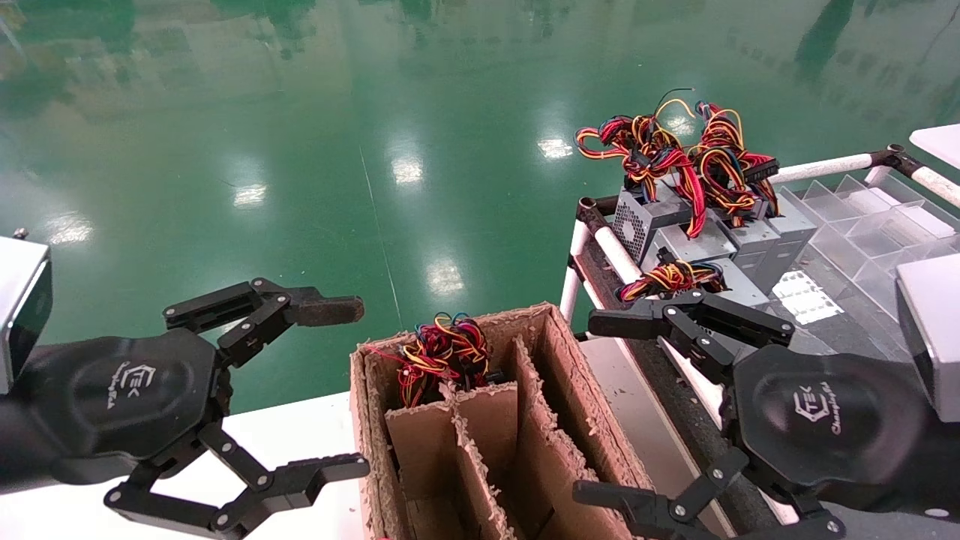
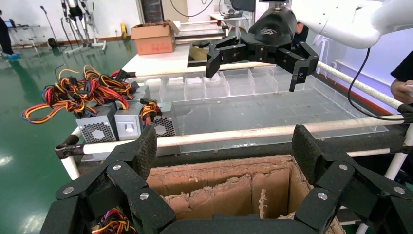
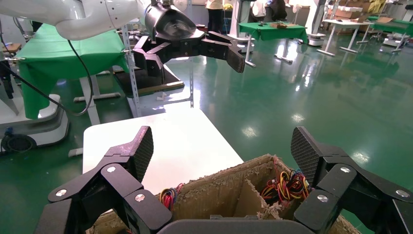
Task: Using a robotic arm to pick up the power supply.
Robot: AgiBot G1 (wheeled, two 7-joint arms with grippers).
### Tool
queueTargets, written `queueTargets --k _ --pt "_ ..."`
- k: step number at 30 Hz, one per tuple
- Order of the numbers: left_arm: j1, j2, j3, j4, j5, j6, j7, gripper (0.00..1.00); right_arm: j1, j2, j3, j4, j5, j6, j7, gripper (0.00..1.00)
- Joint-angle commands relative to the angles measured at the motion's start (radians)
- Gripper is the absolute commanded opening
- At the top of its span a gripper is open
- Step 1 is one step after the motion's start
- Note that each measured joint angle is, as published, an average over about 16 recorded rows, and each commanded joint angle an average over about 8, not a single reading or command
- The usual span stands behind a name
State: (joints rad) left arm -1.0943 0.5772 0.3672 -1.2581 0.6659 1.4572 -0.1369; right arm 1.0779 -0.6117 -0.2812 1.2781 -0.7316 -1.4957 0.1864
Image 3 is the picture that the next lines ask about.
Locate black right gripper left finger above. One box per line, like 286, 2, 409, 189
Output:
34, 126, 173, 234

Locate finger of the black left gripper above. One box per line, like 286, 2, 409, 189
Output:
132, 35, 173, 78
200, 31, 246, 74

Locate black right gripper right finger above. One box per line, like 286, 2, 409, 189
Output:
290, 126, 413, 234

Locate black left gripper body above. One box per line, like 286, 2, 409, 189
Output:
144, 2, 207, 62

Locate grey power supply with wires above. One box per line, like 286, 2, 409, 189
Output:
261, 169, 312, 205
159, 183, 185, 211

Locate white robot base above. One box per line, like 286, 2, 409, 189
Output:
382, 32, 413, 53
0, 94, 70, 154

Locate black tray with wooden edge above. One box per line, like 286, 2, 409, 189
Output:
113, 64, 185, 98

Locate person in yellow shirt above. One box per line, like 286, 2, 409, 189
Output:
205, 0, 225, 35

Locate white robot column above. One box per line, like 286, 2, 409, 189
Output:
236, 0, 256, 54
304, 0, 327, 47

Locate green covered table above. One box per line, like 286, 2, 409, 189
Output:
238, 21, 309, 68
368, 15, 413, 37

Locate person in black clothes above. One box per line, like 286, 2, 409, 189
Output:
263, 0, 288, 22

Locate green tablecloth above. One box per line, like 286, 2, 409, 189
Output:
16, 23, 130, 120

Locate brown cardboard divider box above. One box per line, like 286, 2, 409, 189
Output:
87, 154, 360, 234

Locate white table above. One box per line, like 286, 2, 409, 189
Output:
317, 19, 374, 58

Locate stacked cardboard boxes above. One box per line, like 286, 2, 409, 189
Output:
334, 0, 372, 20

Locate perforated metal shelf frame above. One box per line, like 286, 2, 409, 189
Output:
120, 24, 195, 118

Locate long black cable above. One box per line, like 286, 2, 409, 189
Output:
0, 39, 94, 117

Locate white table frame legs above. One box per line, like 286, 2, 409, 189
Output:
68, 75, 122, 157

